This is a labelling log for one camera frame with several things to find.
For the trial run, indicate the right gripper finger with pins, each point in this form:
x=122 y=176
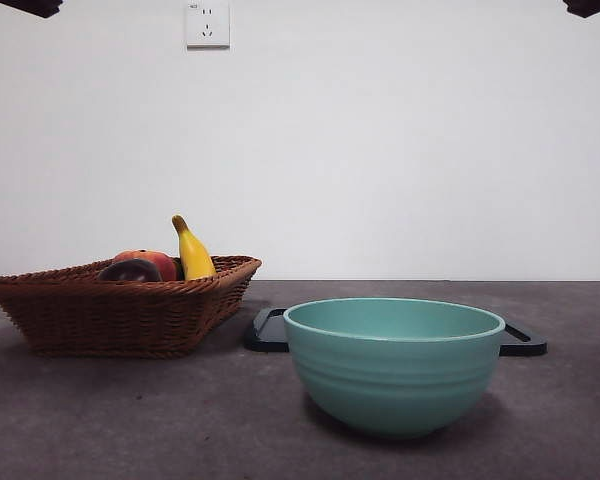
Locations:
x=590 y=7

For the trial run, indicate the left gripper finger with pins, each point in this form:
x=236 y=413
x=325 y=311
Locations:
x=37 y=6

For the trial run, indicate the dark purple plum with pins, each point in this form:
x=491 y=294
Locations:
x=127 y=272

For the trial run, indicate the teal ribbed bowl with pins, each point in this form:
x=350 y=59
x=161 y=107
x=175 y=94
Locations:
x=395 y=385

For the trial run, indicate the red orange peach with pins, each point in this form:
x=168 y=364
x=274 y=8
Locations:
x=142 y=255

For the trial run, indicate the yellow banana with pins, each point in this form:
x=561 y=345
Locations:
x=194 y=255

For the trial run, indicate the brown wicker basket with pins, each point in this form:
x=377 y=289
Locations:
x=110 y=320

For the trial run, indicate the black rectangular tray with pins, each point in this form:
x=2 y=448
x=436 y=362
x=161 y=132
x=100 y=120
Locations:
x=265 y=345

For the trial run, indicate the white wall power socket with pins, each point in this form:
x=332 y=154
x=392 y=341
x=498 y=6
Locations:
x=208 y=26

